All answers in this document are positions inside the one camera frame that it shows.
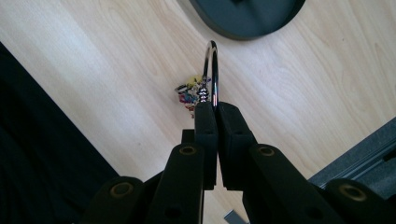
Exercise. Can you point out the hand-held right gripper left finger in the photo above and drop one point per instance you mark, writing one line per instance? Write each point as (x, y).
(206, 124)

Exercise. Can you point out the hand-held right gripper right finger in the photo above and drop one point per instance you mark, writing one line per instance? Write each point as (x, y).
(233, 133)

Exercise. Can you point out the bunch of coloured key tags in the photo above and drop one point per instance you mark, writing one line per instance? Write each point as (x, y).
(190, 93)

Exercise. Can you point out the black oval tray with pole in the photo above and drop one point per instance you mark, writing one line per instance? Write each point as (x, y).
(249, 18)

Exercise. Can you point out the small grey metal piece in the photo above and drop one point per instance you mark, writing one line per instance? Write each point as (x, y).
(233, 217)

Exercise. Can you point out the grey metal rail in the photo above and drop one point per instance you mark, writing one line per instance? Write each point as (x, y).
(364, 158)

